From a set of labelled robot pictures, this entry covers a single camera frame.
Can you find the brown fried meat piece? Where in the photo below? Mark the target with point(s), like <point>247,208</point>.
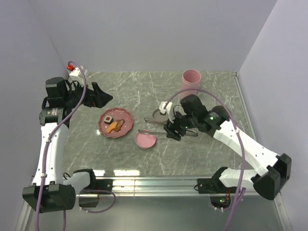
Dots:
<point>119,125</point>

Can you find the orange food piece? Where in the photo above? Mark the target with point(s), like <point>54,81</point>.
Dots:
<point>111,127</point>

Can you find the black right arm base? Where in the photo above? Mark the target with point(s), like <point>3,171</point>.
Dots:
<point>220,195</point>

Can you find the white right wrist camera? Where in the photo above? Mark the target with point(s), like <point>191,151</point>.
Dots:
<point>167,108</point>

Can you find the pink polka dot plate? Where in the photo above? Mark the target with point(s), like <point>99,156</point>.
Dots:
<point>116,113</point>

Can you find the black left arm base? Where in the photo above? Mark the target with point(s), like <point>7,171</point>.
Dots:
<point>91,196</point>

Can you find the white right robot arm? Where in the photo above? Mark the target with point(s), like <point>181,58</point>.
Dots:
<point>270,171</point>

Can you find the grey round lid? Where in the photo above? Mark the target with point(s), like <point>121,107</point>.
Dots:
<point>159,117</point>

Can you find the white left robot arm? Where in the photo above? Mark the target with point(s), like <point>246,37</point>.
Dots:
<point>49,192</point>

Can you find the pink round lid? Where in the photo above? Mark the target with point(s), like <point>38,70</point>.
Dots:
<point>144,139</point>

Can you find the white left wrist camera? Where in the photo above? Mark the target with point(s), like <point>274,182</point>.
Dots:
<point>75,73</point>

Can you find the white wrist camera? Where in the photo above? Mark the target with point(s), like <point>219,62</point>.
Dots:
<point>167,108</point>
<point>75,73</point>

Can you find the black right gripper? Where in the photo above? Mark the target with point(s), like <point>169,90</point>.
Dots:
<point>171,133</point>

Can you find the sushi roll piece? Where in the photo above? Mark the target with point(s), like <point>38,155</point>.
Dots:
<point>108,119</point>

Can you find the pink cylindrical container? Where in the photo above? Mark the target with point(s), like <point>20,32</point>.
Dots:
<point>190,80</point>

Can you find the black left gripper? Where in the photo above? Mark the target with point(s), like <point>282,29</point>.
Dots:
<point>96,97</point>

